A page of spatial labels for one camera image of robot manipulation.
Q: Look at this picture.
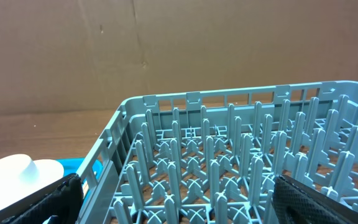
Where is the small white cup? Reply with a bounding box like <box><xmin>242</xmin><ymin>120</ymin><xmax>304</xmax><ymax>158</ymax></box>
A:
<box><xmin>0</xmin><ymin>154</ymin><xmax>40</xmax><ymax>185</ymax></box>

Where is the white saucer plate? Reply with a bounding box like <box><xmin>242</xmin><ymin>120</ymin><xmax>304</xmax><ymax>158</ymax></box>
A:
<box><xmin>0</xmin><ymin>159</ymin><xmax>65</xmax><ymax>218</ymax></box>

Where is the wooden chopstick right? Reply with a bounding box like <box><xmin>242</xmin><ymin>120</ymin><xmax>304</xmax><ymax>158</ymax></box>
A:
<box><xmin>82</xmin><ymin>181</ymin><xmax>89</xmax><ymax>195</ymax></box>

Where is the teal serving tray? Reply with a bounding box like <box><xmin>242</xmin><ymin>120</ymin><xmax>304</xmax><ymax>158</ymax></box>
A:
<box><xmin>0</xmin><ymin>157</ymin><xmax>104</xmax><ymax>200</ymax></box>

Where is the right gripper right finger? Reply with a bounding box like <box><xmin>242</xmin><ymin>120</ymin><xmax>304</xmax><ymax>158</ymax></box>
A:
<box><xmin>272</xmin><ymin>175</ymin><xmax>358</xmax><ymax>224</ymax></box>

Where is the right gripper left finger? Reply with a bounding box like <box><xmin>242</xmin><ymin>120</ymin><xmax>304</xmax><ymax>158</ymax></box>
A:
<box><xmin>0</xmin><ymin>173</ymin><xmax>84</xmax><ymax>224</ymax></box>

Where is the grey dishwasher rack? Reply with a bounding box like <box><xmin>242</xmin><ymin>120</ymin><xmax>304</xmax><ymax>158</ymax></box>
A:
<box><xmin>78</xmin><ymin>81</ymin><xmax>358</xmax><ymax>223</ymax></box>

